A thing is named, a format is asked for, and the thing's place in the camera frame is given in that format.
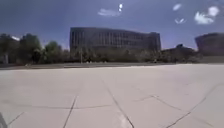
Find pale concrete slab plaza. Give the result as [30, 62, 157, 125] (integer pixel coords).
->
[0, 63, 224, 128]

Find wide grey multi-storey building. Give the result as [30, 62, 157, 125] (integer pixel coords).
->
[69, 26, 162, 54]

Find low dark building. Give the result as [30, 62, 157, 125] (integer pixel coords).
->
[161, 43, 198, 63]

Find row of green trees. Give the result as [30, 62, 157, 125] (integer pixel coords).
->
[0, 33, 201, 65]

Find dark grey angular building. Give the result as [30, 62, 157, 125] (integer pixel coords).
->
[194, 32, 224, 57]

